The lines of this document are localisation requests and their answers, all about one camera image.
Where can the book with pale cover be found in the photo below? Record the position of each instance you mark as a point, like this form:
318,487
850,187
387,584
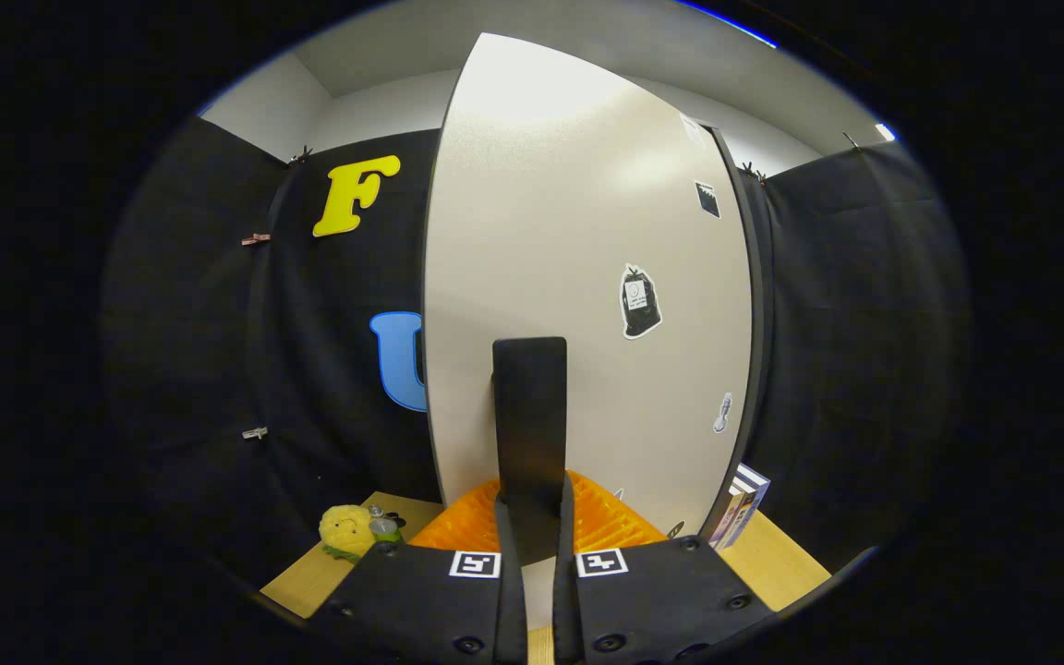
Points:
724,526

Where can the black backdrop cloth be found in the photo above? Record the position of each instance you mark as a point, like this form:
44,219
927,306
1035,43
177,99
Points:
864,369

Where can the yellow plush toy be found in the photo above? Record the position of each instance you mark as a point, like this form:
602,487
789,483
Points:
343,531

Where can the ceiling light strip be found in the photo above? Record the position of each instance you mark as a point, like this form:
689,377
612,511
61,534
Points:
886,131
735,26

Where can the silver clip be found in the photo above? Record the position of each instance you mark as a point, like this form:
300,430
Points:
255,432

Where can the beige shoe cabinet door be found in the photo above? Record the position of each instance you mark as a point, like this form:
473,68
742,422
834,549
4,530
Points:
541,231

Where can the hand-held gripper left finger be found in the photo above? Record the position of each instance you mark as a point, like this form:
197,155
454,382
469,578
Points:
512,600

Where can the pink clip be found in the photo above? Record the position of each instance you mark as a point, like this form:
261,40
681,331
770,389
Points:
256,239

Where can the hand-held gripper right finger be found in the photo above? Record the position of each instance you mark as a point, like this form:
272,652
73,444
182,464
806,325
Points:
564,600

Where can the green drink bottle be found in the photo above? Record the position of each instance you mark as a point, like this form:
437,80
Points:
384,528

